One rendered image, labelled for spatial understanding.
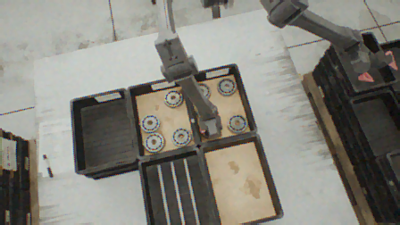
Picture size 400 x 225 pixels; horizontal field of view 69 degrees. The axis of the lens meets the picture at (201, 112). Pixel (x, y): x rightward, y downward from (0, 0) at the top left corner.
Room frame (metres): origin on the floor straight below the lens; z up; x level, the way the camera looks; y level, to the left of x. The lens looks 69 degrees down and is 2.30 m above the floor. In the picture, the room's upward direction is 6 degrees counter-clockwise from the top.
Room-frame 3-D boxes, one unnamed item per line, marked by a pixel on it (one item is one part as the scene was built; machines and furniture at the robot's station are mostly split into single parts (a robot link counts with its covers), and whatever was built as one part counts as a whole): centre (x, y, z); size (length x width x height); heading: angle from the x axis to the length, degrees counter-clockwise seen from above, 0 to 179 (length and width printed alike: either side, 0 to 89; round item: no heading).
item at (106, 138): (0.49, 0.50, 0.87); 0.40 x 0.30 x 0.11; 7
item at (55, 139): (0.50, 0.83, 0.70); 0.33 x 0.23 x 0.01; 8
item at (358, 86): (0.89, -1.10, 0.37); 0.40 x 0.30 x 0.45; 8
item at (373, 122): (0.50, -1.16, 0.31); 0.40 x 0.30 x 0.34; 8
